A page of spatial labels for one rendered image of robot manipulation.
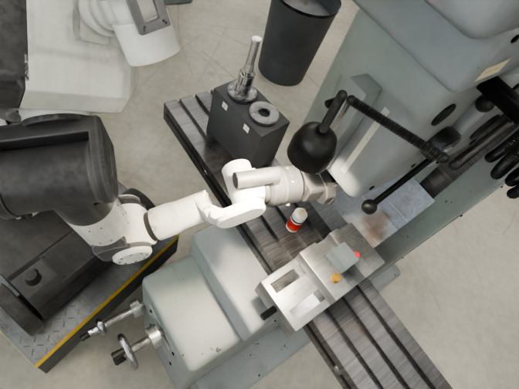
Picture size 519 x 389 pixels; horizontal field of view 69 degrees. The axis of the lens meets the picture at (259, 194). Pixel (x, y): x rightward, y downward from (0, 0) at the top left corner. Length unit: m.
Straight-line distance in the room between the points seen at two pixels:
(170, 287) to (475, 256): 2.14
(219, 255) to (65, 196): 0.67
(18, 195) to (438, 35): 0.56
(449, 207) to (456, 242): 1.61
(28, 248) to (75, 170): 0.98
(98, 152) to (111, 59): 0.13
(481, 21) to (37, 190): 0.53
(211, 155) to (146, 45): 0.80
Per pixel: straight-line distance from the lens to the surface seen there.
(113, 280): 1.60
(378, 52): 0.64
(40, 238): 1.52
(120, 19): 0.49
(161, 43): 0.48
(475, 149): 0.58
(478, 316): 2.68
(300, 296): 1.00
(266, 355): 1.78
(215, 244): 1.17
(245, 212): 0.77
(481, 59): 0.52
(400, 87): 0.62
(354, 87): 0.62
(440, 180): 1.21
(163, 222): 0.81
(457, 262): 2.76
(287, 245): 1.13
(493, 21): 0.41
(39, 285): 1.41
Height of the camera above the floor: 1.90
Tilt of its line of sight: 55 degrees down
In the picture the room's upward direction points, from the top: 24 degrees clockwise
